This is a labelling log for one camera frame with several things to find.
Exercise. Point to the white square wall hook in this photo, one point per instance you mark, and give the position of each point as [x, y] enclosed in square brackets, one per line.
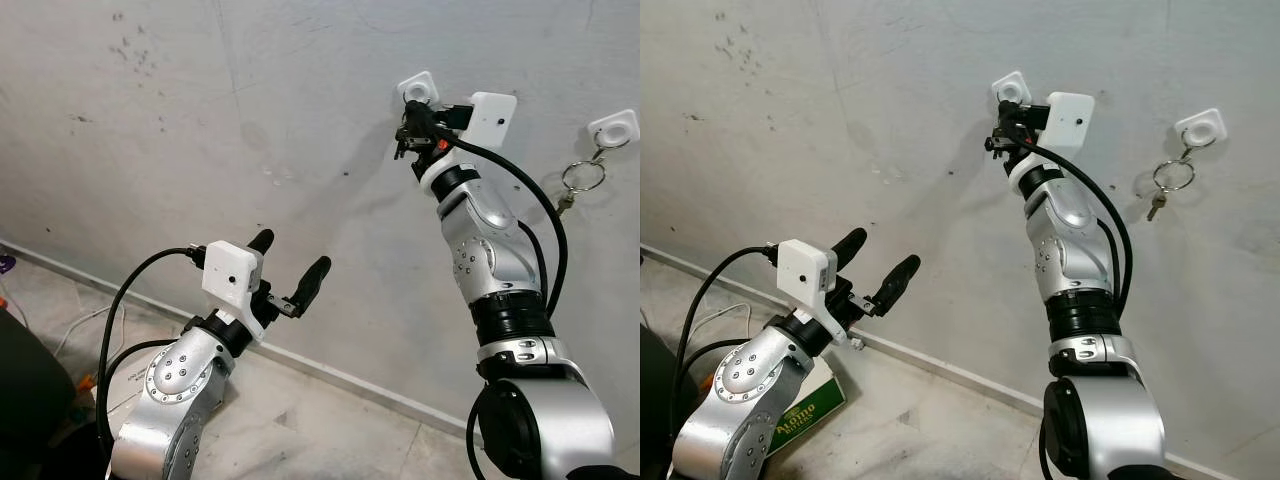
[615, 128]
[1012, 87]
[1200, 128]
[418, 88]

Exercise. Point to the black bulky object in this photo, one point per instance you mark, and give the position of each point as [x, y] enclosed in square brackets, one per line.
[30, 400]

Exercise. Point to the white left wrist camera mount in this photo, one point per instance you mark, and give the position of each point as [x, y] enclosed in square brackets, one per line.
[805, 275]
[230, 275]

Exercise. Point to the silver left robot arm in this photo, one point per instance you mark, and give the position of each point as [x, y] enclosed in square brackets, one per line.
[740, 400]
[170, 400]

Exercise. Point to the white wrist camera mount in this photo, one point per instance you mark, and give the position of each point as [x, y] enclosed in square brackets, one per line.
[492, 120]
[1068, 120]
[805, 275]
[230, 275]

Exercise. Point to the green printed cardboard box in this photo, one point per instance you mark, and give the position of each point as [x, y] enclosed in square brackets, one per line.
[805, 415]

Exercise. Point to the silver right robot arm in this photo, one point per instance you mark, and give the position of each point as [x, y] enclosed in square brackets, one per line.
[1110, 430]
[540, 430]

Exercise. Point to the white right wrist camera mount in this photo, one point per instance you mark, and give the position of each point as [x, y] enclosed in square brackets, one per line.
[492, 120]
[1068, 120]

